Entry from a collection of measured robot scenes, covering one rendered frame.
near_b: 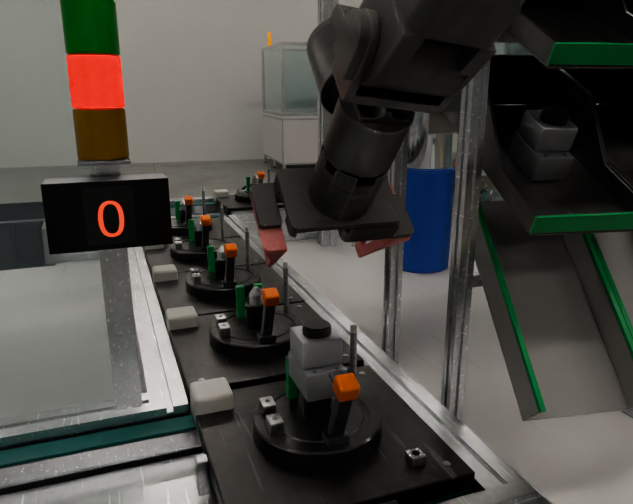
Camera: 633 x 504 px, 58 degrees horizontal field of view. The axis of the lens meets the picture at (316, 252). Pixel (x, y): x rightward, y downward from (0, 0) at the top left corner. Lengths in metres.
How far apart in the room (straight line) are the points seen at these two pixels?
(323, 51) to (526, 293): 0.40
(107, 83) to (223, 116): 10.55
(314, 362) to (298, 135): 8.75
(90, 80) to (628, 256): 0.68
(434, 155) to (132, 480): 1.06
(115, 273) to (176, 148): 10.44
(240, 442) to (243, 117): 10.66
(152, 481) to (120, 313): 0.19
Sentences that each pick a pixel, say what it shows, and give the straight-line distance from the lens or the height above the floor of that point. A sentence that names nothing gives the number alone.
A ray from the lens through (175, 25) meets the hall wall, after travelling 11.11.
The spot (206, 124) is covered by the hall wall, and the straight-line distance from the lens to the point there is 11.11.
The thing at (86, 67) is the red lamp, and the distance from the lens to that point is 0.61.
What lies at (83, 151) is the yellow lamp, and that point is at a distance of 0.62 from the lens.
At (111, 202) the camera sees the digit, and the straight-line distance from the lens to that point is 0.61.
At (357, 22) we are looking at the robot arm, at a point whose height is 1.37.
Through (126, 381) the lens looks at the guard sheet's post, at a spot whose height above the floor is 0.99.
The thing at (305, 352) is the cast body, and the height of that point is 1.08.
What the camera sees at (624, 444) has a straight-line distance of 0.93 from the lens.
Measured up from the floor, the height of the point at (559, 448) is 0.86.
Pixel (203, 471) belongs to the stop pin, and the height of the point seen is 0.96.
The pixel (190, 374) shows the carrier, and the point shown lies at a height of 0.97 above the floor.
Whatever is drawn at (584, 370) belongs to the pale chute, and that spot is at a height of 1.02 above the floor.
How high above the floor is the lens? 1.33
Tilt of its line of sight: 16 degrees down
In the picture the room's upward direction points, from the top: straight up
